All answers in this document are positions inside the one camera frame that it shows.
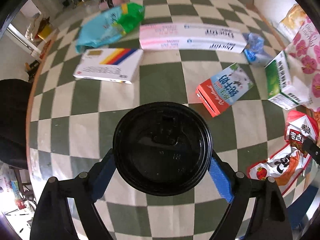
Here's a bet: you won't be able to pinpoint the pink flowered paper bag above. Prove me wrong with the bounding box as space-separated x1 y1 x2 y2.
285 17 319 112

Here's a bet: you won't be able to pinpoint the yellow plastic bag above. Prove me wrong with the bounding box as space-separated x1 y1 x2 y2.
277 3 307 42

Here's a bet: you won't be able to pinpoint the white box rainbow stripes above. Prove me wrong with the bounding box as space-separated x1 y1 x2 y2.
73 48 143 84

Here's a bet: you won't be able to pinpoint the long pink white box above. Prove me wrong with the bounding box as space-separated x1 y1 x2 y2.
139 23 247 54

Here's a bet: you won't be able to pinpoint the black covered chair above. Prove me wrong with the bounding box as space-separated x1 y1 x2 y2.
0 79 32 170

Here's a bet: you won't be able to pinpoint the pink suitcase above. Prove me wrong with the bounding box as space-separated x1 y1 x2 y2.
98 0 124 11

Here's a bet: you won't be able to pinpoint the blue seat cushion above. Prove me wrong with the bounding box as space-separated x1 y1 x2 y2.
287 185 318 230

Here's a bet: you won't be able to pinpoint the blue plastic wrapper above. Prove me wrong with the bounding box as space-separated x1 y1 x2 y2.
242 33 273 67

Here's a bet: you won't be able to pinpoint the blue green rice bag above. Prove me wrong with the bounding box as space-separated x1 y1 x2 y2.
75 2 145 53

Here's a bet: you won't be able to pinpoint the green white medicine box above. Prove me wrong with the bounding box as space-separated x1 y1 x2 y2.
265 50 300 111

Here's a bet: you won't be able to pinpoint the red blue milk carton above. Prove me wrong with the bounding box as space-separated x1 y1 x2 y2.
196 63 254 117

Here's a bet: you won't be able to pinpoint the red white snack bag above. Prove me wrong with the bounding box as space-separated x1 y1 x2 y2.
247 110 319 194

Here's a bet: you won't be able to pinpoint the black round plastic lid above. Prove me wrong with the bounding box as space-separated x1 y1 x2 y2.
112 102 213 197

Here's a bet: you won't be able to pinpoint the yellow bucket with clothes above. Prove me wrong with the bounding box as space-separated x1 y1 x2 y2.
24 12 52 42

